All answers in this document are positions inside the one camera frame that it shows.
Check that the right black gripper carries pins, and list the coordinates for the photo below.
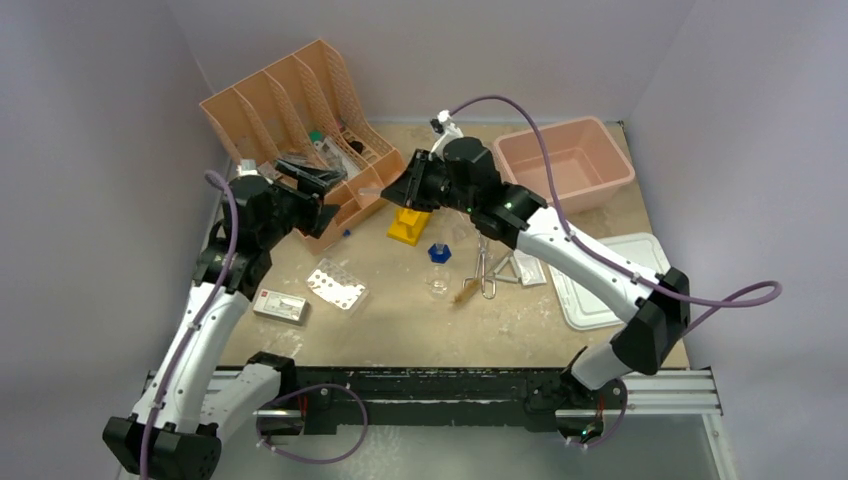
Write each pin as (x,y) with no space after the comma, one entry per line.
(410,189)

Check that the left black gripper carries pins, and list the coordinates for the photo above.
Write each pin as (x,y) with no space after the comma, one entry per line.
(308,193)

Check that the clear well plate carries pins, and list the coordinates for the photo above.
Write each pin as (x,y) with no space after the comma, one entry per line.
(336,286)

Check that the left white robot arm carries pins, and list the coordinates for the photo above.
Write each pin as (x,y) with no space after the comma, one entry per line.
(176,430)

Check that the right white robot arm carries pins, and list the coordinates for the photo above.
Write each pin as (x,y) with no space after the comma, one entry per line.
(654,321)

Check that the green capped tube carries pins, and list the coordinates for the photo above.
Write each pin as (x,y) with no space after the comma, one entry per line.
(316,137)

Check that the yellow test tube rack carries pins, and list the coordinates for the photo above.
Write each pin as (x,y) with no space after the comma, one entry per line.
(408,225)

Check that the peach plastic file organizer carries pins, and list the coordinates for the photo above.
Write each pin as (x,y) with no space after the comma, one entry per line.
(271,112)

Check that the metal clay triangle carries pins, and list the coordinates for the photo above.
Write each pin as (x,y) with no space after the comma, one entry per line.
(503,270)

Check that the white slide box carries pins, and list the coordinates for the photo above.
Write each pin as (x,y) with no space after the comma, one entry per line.
(281,307)

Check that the wooden bristle brush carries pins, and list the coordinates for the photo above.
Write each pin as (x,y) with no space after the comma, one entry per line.
(469,288)

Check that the metal crucible tongs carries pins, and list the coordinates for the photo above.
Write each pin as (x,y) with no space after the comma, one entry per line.
(481,277)

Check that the white packet pouch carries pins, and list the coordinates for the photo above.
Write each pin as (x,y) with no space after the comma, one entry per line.
(530,269)

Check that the pink plastic bin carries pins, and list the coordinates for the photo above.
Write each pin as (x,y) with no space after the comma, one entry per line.
(588,165)

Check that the white plastic bin lid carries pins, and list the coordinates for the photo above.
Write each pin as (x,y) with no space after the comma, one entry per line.
(583,310)

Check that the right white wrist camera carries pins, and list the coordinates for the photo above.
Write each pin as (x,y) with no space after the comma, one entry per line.
(445,131)

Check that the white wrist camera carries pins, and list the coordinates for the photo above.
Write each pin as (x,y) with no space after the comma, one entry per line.
(247,167)
(445,131)

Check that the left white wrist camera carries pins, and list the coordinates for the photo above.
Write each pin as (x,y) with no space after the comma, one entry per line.
(247,167)

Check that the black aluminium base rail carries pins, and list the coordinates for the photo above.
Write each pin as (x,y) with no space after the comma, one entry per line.
(317,400)

